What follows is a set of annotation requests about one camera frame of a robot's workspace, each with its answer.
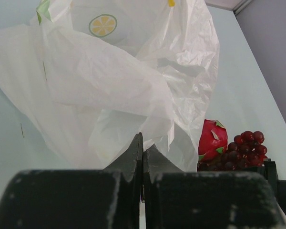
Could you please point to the red fake dragon fruit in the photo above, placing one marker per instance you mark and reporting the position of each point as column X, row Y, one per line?
column 213, row 141

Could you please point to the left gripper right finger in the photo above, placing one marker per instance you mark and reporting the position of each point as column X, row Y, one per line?
column 206, row 200

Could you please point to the right aluminium frame post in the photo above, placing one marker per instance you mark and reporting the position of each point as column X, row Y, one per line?
column 231, row 5

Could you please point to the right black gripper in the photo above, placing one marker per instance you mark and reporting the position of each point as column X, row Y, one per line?
column 278, row 186

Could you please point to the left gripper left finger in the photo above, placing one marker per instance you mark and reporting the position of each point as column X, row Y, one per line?
column 77, row 199

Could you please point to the white plastic bag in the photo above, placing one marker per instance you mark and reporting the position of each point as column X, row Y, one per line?
column 91, row 74

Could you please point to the dark red fake fruit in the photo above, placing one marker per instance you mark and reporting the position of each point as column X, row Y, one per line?
column 247, row 150

